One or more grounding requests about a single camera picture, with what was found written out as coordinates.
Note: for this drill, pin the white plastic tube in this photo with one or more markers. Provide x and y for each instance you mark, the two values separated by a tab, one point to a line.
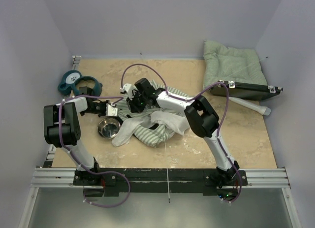
263	110

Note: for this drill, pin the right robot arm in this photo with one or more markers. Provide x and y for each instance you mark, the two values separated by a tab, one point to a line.
201	116

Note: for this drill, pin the black carrying case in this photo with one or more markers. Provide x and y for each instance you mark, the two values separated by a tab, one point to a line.
251	91

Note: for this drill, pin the teal pet feeder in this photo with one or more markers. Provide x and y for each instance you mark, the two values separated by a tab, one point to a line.
74	82

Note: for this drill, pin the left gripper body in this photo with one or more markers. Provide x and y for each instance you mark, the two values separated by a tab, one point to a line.
98	109

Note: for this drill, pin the aluminium frame rail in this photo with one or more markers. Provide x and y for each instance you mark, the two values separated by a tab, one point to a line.
53	178

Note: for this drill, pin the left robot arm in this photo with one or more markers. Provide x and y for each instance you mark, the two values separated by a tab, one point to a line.
62	129

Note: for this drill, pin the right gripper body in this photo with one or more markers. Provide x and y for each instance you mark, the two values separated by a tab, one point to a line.
139	101

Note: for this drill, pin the green checked cushion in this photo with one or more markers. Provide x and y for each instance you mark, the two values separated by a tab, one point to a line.
231	64

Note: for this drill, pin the steel pet bowl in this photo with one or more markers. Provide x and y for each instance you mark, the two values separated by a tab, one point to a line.
108	127

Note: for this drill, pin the green striped pet tent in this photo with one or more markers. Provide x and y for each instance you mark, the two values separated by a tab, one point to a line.
149	126

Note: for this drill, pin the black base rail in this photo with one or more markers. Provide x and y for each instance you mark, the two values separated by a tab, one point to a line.
153	180

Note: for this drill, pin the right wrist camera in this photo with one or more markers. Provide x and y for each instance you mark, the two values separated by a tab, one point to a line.
127	89

